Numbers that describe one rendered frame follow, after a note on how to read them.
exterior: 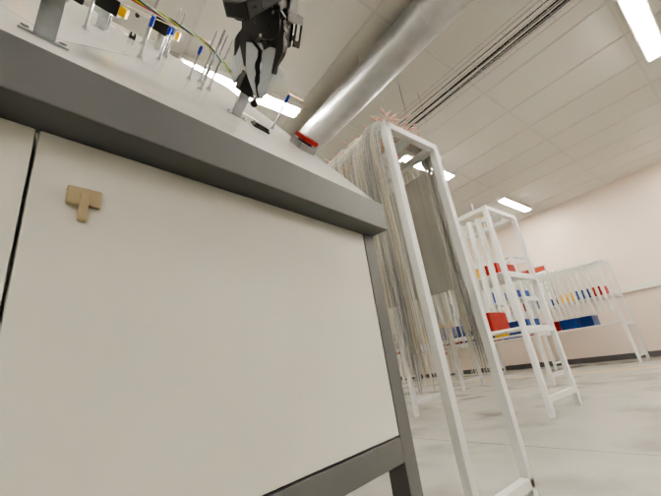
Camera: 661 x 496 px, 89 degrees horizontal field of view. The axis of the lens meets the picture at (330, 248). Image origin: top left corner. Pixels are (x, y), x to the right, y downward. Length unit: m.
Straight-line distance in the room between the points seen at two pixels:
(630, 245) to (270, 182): 8.28
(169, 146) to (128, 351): 0.24
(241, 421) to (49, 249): 0.27
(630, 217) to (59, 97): 8.61
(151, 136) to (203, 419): 0.33
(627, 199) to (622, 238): 0.77
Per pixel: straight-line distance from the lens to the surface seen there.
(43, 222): 0.42
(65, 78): 0.47
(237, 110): 0.82
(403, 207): 1.26
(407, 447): 0.72
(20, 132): 0.47
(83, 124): 0.45
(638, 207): 8.69
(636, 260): 8.55
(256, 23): 0.71
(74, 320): 0.40
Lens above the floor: 0.53
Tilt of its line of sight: 20 degrees up
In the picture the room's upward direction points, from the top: 8 degrees counter-clockwise
